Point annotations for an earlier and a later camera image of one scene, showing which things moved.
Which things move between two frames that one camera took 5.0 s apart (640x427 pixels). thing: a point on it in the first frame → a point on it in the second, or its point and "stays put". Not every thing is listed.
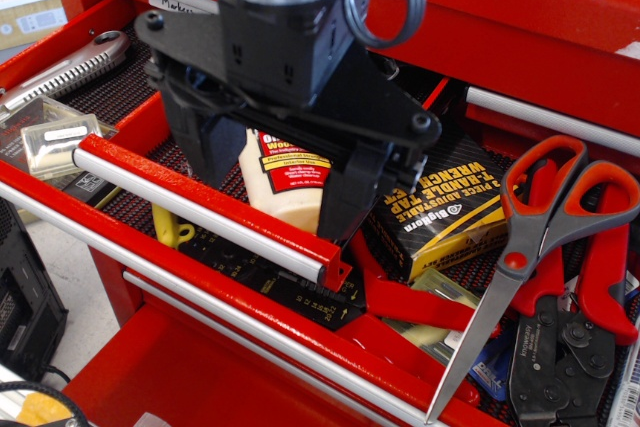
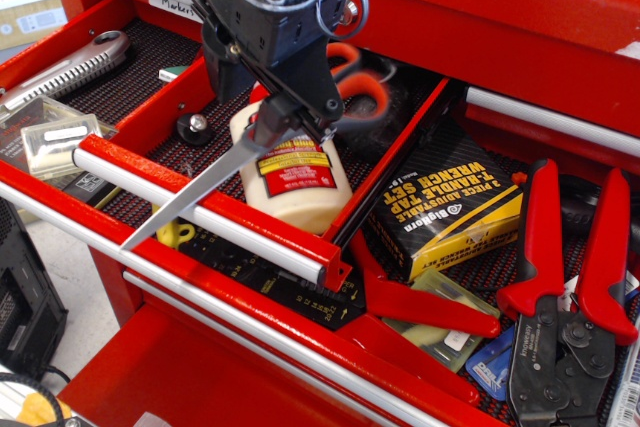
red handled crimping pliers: x=563 y=353 stays put
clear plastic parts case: x=49 y=146 stays put
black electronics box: x=33 y=315 stays put
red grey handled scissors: x=548 y=196 → x=345 y=59
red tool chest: x=494 y=282 stays put
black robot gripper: x=284 y=57 → x=271 y=13
